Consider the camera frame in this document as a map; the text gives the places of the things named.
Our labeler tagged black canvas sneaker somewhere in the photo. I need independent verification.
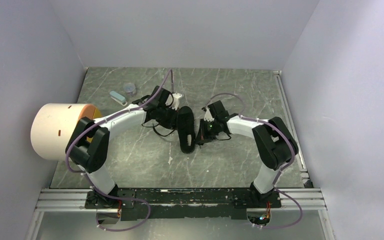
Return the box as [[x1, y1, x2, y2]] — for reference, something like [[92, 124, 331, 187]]
[[176, 106, 196, 154]]

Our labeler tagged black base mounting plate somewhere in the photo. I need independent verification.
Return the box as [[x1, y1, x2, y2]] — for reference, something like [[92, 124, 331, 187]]
[[84, 187, 282, 221]]

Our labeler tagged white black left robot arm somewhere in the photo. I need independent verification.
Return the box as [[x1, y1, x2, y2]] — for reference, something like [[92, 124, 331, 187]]
[[65, 85, 183, 208]]

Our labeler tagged beige cylinder with coloured face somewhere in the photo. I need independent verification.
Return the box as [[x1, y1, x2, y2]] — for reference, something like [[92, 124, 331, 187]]
[[30, 103, 103, 162]]

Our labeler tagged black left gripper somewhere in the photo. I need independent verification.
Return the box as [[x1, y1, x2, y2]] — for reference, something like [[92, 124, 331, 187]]
[[156, 103, 179, 130]]

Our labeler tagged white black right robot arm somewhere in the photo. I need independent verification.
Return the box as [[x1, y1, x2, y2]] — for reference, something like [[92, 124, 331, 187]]
[[195, 100, 299, 207]]

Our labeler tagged light blue stapler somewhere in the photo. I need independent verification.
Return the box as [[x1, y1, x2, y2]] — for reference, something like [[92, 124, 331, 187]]
[[109, 91, 128, 106]]

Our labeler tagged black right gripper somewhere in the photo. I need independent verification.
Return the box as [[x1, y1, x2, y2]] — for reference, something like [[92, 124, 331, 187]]
[[194, 118, 219, 145]]

